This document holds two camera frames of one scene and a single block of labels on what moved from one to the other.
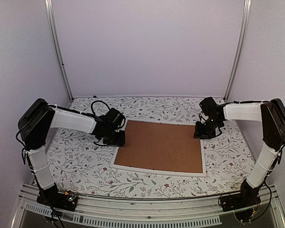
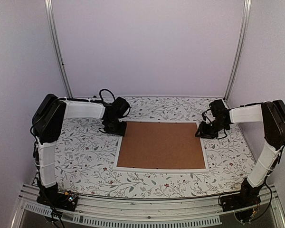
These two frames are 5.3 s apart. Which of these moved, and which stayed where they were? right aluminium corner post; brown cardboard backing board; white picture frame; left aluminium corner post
Moved: white picture frame
Stayed: right aluminium corner post; brown cardboard backing board; left aluminium corner post
